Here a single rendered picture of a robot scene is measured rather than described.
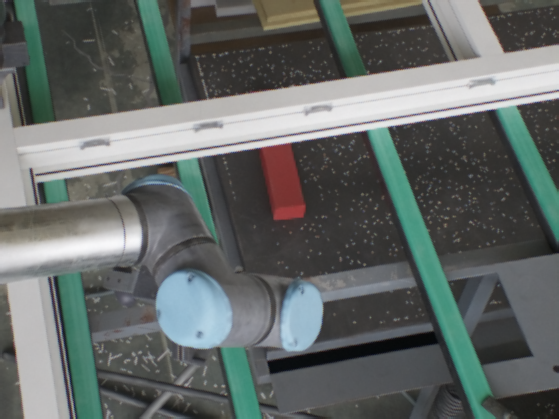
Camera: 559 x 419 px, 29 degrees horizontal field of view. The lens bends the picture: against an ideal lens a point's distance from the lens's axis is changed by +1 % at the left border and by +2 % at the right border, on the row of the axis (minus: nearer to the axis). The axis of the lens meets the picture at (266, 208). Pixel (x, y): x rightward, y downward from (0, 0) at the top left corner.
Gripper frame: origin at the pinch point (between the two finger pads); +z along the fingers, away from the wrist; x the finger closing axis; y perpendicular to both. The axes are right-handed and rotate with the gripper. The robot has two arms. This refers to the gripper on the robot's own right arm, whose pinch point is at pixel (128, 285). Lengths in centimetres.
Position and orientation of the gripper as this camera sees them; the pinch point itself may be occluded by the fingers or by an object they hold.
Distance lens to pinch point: 157.2
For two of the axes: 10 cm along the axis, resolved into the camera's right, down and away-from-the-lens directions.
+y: 2.5, -9.5, 1.9
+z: -7.5, -0.7, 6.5
